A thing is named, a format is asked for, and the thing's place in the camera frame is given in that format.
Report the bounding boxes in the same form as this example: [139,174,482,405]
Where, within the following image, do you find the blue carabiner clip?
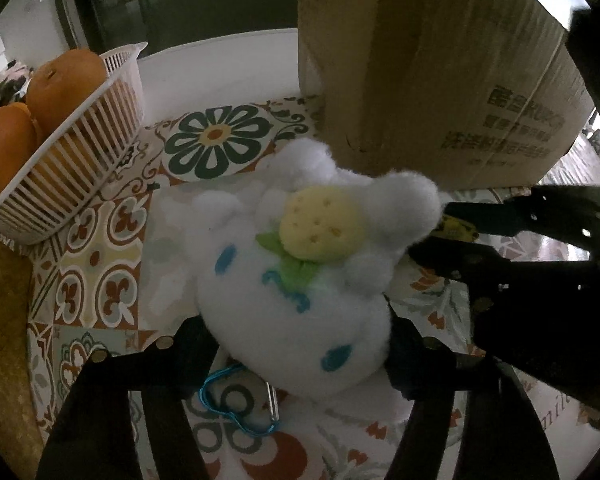
[199,365,282,434]

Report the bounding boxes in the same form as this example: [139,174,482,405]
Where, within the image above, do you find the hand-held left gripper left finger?
[35,312,222,480]

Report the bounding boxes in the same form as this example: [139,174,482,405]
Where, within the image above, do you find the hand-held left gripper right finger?
[384,309,562,480]

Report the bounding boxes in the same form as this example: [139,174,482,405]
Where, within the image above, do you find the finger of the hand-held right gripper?
[440,185,600,261]
[409,237,511,301]

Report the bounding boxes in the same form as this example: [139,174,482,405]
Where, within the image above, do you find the woven wicker tissue box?
[0,224,47,443]

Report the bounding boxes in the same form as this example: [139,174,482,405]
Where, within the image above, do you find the brown cardboard box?
[297,0,597,191]

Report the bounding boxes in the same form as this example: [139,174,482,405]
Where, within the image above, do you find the white plastic basket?
[0,41,150,246]

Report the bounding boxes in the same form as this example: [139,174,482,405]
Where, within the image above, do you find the dark glass sliding doors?
[49,0,301,57]

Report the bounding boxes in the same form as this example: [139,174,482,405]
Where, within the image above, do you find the patterned table runner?
[26,92,600,480]

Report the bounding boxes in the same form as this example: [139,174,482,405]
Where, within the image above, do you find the white plush toy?
[194,137,442,402]

